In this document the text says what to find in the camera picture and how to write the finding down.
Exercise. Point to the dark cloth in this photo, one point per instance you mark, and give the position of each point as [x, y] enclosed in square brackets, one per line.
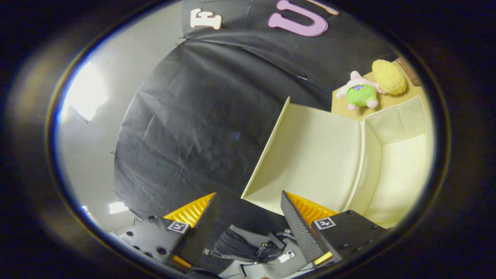
[232, 244]

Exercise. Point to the black bag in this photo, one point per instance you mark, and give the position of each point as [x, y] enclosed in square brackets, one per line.
[269, 251]

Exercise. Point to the pink and green plush toy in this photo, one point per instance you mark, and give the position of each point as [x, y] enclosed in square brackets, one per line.
[362, 95]

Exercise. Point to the ceiling light panel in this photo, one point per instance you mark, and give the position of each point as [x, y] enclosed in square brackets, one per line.
[118, 207]
[85, 93]

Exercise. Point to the beige fabric storage box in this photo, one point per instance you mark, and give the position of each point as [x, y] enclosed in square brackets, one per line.
[317, 155]

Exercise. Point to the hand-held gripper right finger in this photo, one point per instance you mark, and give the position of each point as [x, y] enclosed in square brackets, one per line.
[298, 228]

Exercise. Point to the yellow plush toy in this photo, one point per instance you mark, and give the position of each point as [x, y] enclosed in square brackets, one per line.
[389, 77]

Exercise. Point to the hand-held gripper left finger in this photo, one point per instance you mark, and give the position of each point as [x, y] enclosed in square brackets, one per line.
[201, 228]

